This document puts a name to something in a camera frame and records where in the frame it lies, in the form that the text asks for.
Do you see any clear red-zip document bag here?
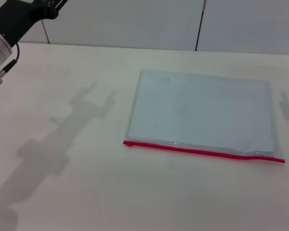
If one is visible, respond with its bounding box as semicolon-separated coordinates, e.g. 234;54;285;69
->
122;69;286;165

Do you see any thin reddish wall cord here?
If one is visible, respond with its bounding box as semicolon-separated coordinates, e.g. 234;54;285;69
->
41;20;51;45

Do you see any black vertical pole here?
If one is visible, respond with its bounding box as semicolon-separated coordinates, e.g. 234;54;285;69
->
195;0;207;51

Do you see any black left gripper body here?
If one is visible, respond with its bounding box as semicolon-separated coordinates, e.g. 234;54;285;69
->
0;0;65;48

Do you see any left arm connector cable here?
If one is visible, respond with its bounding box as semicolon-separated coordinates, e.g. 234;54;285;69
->
0;42;21;73

